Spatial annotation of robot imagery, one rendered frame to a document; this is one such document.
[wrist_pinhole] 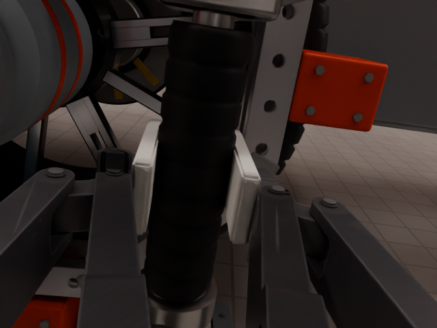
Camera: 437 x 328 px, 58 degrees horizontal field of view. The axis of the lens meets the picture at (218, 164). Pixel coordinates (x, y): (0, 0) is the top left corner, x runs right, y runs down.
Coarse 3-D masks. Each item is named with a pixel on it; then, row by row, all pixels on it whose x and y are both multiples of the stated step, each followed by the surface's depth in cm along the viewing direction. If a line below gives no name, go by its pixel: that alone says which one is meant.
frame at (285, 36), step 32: (288, 0) 36; (256, 32) 41; (288, 32) 37; (256, 64) 38; (288, 64) 38; (256, 96) 39; (288, 96) 39; (256, 128) 40; (256, 160) 41; (64, 256) 48; (64, 288) 45
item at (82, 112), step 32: (96, 0) 44; (96, 32) 49; (128, 32) 46; (96, 64) 50; (128, 96) 48; (160, 96) 50; (32, 128) 49; (96, 128) 49; (0, 160) 63; (32, 160) 50; (96, 160) 51; (0, 192) 56
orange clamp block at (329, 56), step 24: (312, 72) 38; (336, 72) 38; (360, 72) 38; (384, 72) 39; (312, 96) 39; (336, 96) 39; (360, 96) 39; (312, 120) 40; (336, 120) 40; (360, 120) 40
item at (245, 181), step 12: (240, 132) 21; (240, 144) 19; (240, 156) 17; (240, 168) 16; (252, 168) 16; (228, 180) 19; (240, 180) 15; (252, 180) 15; (228, 192) 18; (240, 192) 15; (252, 192) 15; (228, 204) 18; (240, 204) 15; (252, 204) 15; (228, 216) 17; (240, 216) 15; (228, 228) 17; (240, 228) 16; (240, 240) 16
